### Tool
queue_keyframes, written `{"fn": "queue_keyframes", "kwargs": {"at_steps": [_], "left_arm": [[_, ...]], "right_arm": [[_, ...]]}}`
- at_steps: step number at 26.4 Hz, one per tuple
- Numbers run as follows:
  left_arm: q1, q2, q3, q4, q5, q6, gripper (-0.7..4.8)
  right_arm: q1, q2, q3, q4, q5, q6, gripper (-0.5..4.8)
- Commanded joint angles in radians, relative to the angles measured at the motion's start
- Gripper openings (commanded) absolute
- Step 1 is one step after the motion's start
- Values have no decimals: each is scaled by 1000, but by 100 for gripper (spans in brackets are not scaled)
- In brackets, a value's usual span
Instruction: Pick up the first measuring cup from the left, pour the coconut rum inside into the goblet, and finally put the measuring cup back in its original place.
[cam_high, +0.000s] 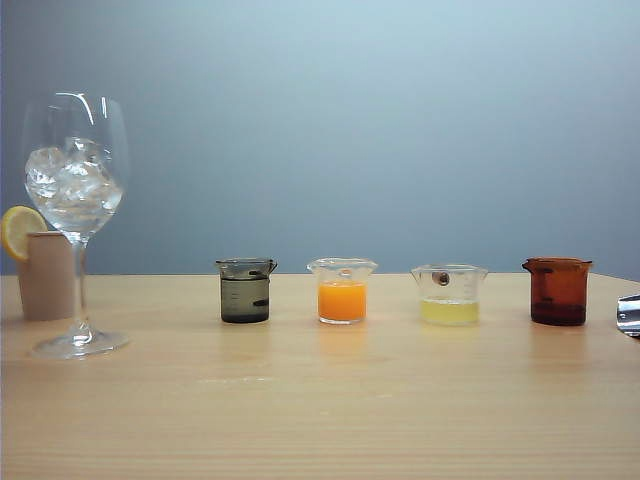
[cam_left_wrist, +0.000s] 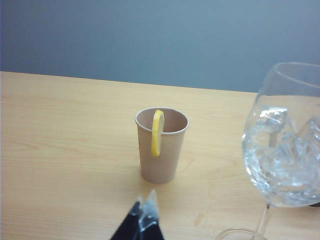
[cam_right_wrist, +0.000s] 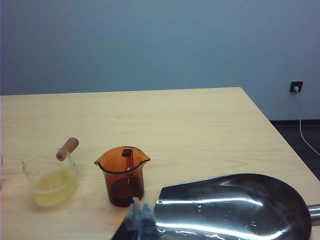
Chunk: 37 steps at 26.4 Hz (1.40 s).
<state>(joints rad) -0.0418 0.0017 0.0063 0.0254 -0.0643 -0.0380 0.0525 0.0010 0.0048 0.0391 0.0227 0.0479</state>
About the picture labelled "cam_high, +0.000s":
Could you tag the smoke grey glass measuring cup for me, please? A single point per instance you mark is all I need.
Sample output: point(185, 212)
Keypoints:
point(245, 300)

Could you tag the shiny silver metal object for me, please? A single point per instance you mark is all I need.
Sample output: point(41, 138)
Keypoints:
point(630, 315)

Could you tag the clear stemmed wine glass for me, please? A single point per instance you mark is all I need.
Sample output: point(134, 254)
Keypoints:
point(75, 230)

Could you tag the clear measuring cup orange juice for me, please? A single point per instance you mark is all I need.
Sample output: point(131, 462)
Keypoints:
point(342, 300)

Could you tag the beige paper cup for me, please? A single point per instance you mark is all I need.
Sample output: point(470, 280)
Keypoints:
point(47, 280)

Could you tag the clear ice cube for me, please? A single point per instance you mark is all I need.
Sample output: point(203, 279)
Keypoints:
point(45, 172)
point(85, 150)
point(92, 187)

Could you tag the amber glass measuring cup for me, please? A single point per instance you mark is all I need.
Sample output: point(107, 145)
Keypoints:
point(557, 295)

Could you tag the clear measuring cup yellow liquid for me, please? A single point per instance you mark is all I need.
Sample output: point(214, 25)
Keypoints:
point(450, 312)

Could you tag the yellow lemon slice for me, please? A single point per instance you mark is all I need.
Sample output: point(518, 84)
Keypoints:
point(20, 232)

